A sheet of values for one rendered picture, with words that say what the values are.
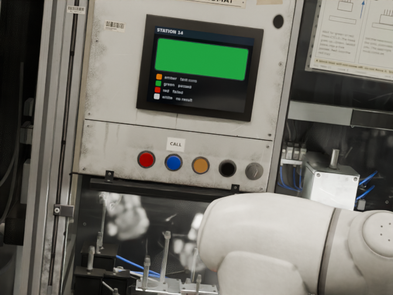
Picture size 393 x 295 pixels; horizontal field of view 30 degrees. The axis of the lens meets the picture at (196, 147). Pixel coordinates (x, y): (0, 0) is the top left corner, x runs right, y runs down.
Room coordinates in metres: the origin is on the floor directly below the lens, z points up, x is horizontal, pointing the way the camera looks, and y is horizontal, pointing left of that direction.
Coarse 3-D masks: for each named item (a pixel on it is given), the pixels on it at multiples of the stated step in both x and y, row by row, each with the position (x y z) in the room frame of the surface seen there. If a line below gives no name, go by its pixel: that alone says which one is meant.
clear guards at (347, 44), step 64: (320, 0) 1.61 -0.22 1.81; (384, 0) 1.62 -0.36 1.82; (320, 64) 1.61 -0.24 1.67; (384, 64) 1.62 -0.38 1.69; (320, 128) 1.61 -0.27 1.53; (384, 128) 1.62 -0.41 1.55; (320, 192) 1.61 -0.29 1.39; (384, 192) 1.63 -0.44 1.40; (64, 256) 1.56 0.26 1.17; (128, 256) 1.57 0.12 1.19; (192, 256) 1.59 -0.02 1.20
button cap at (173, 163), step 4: (172, 156) 1.56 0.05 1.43; (176, 156) 1.57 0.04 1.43; (168, 160) 1.56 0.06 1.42; (172, 160) 1.56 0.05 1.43; (176, 160) 1.56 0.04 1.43; (168, 164) 1.56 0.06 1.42; (172, 164) 1.56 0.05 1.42; (176, 164) 1.56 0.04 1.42; (172, 168) 1.56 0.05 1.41; (176, 168) 1.56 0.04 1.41
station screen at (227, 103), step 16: (160, 32) 1.54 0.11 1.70; (176, 32) 1.54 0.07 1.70; (192, 32) 1.55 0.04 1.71; (208, 32) 1.55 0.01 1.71; (240, 48) 1.56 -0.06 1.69; (160, 80) 1.54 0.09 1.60; (176, 80) 1.55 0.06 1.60; (192, 80) 1.55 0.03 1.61; (208, 80) 1.55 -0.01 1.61; (224, 80) 1.55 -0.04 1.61; (240, 80) 1.56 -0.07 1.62; (160, 96) 1.54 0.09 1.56; (176, 96) 1.55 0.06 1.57; (192, 96) 1.55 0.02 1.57; (208, 96) 1.55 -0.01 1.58; (224, 96) 1.56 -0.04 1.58; (240, 96) 1.56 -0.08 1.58
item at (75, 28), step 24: (72, 0) 1.56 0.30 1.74; (72, 24) 1.56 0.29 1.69; (72, 48) 1.56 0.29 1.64; (72, 72) 1.57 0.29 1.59; (72, 96) 1.56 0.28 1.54; (72, 120) 1.56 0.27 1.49; (72, 144) 1.56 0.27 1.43; (72, 168) 1.59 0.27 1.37; (48, 216) 1.55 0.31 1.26; (48, 240) 1.56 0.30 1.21; (48, 264) 1.56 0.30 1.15; (48, 288) 1.56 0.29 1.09
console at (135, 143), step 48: (96, 0) 1.55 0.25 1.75; (144, 0) 1.56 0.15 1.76; (192, 0) 1.57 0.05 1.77; (240, 0) 1.58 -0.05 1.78; (288, 0) 1.59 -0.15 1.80; (96, 48) 1.55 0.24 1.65; (144, 48) 1.55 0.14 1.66; (96, 96) 1.55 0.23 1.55; (144, 96) 1.55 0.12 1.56; (96, 144) 1.55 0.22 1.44; (144, 144) 1.56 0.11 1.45; (192, 144) 1.57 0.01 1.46; (240, 144) 1.58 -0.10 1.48
